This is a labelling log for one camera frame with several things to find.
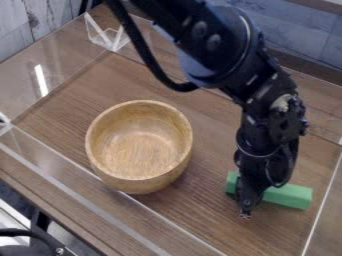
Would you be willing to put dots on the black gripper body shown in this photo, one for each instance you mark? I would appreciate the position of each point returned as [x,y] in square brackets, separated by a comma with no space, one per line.
[267,141]

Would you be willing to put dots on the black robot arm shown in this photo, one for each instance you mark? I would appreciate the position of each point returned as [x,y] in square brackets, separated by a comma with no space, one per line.
[223,56]

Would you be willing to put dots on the wooden bowl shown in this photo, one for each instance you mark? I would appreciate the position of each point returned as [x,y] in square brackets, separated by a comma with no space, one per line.
[138,144]

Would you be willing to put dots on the green rectangular block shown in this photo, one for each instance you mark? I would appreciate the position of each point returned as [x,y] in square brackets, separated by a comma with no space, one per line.
[291,195]

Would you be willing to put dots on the clear acrylic corner bracket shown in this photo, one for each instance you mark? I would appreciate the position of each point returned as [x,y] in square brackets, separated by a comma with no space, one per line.
[110,39]

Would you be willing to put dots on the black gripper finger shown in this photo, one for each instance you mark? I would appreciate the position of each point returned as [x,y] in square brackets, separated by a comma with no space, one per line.
[250,188]

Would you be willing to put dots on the clear acrylic tray wall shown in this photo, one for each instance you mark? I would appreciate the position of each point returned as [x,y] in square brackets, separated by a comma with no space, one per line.
[108,219]

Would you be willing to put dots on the black metal table frame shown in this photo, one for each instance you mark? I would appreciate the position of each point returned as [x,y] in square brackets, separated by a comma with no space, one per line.
[55,238]

